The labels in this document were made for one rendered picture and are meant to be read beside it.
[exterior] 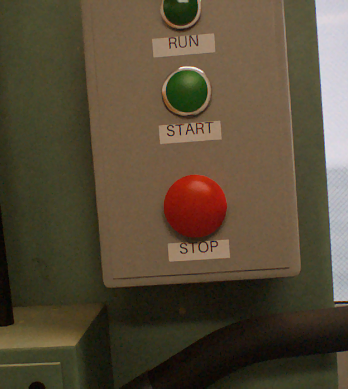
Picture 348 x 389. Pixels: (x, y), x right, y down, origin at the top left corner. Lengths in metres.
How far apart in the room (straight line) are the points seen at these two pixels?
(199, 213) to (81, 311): 0.10
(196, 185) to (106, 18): 0.09
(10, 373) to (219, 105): 0.16
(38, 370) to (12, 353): 0.02
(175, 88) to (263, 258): 0.09
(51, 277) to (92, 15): 0.16
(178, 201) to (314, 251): 0.11
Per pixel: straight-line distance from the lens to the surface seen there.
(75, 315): 0.31
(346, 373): 1.84
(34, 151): 0.34
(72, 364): 0.27
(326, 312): 0.30
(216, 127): 0.26
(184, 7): 0.27
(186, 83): 0.26
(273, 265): 0.27
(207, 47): 0.27
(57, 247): 0.34
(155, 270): 0.27
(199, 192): 0.25
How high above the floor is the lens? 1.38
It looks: 3 degrees down
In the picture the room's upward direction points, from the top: 4 degrees counter-clockwise
